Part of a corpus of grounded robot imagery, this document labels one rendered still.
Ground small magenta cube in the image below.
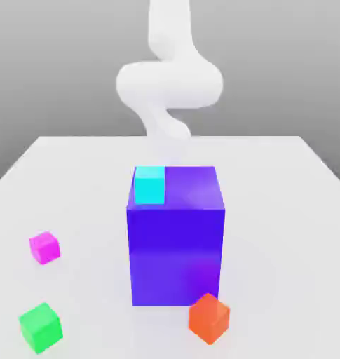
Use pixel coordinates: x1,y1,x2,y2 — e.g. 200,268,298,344
29,231,62,266

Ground large purple box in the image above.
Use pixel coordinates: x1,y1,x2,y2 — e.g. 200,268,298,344
126,165,226,307

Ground small orange cube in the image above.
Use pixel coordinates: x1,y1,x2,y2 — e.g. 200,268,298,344
188,292,231,346

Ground small cyan cube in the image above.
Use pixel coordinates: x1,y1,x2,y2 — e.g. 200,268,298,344
133,165,166,205

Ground small green cube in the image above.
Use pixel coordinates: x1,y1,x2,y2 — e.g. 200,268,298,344
18,302,64,355

